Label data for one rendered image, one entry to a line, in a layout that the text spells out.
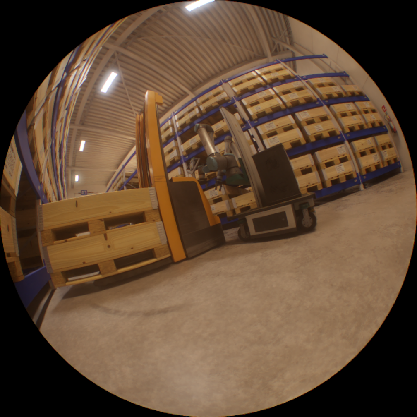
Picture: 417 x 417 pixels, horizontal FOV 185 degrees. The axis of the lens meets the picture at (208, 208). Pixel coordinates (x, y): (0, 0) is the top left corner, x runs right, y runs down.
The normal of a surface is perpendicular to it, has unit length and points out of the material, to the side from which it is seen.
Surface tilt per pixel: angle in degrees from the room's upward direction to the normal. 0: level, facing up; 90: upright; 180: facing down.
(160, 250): 90
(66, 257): 90
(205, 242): 90
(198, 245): 90
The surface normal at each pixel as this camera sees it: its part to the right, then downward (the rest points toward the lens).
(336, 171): -0.52, 0.08
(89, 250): 0.64, -0.22
